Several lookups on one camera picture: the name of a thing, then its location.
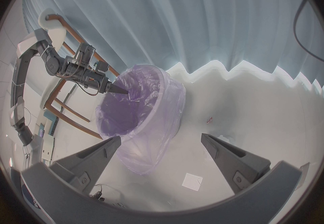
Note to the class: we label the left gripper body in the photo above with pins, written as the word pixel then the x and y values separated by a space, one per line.
pixel 93 82

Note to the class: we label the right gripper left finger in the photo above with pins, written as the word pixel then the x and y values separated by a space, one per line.
pixel 86 164

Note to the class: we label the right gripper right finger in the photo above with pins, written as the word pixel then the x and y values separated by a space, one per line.
pixel 240 167

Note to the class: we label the purple plastic bag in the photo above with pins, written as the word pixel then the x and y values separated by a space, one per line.
pixel 121 111

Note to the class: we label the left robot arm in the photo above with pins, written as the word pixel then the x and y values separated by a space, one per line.
pixel 19 91

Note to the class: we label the white trash bin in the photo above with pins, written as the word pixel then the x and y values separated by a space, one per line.
pixel 167 96

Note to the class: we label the wooden chair with white cushions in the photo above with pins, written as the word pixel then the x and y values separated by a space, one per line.
pixel 73 35

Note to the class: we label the small red and white scrap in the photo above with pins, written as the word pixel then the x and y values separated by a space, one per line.
pixel 209 119

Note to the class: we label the pale blue curtain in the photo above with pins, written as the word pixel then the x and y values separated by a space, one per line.
pixel 177 15

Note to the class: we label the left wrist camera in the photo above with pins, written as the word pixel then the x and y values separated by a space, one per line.
pixel 102 66

